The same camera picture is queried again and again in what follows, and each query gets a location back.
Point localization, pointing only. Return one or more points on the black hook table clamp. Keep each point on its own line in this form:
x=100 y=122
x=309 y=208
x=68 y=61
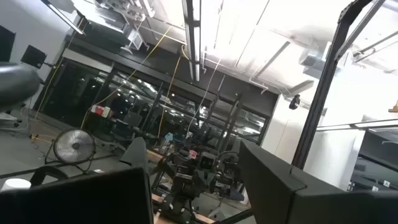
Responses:
x=43 y=170

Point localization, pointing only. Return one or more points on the small paint bottle white cap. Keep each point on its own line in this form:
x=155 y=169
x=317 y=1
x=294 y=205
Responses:
x=15 y=184

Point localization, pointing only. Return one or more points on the silver ceiling bar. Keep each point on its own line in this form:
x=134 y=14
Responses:
x=357 y=29

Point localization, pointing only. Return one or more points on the round metal floor fan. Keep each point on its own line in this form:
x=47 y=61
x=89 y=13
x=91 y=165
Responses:
x=74 y=146

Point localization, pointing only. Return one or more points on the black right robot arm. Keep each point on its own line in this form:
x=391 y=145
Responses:
x=186 y=186

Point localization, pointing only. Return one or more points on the black wall panel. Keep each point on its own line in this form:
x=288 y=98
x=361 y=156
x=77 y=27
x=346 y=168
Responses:
x=6 y=43

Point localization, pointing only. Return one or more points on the black dome security camera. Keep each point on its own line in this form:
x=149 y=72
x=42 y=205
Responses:
x=294 y=102

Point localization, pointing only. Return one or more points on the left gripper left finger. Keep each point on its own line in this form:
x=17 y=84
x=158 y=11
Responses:
x=77 y=202

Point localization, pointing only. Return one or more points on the ceiling light bar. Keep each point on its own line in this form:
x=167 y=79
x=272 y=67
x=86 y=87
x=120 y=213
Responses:
x=373 y=124
x=62 y=16

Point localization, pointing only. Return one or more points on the grey rounded object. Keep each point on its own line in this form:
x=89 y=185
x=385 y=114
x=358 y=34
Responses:
x=15 y=84

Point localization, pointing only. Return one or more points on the black rig upright post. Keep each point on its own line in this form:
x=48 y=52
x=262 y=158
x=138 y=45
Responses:
x=323 y=93

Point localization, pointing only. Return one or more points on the red box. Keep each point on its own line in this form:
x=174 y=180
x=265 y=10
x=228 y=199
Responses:
x=98 y=110

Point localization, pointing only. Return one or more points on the black linear ceiling lamp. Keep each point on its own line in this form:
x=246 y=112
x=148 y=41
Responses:
x=190 y=46

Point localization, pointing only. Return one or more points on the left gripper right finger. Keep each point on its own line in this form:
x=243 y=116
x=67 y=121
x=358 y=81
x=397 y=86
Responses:
x=280 y=202

